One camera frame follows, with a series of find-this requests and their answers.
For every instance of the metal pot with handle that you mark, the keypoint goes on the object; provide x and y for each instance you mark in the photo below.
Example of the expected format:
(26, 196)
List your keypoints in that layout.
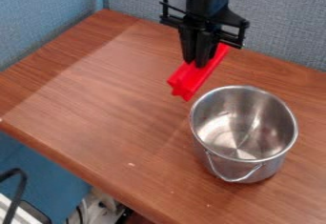
(243, 129)

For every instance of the red plastic block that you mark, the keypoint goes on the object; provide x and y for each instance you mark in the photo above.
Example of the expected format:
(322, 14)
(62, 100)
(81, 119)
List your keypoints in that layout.
(188, 77)

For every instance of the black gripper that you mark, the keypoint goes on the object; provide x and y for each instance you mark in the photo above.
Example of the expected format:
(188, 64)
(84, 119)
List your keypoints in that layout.
(204, 14)

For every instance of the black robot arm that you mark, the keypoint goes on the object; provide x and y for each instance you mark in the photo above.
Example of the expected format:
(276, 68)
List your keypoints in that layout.
(205, 24)

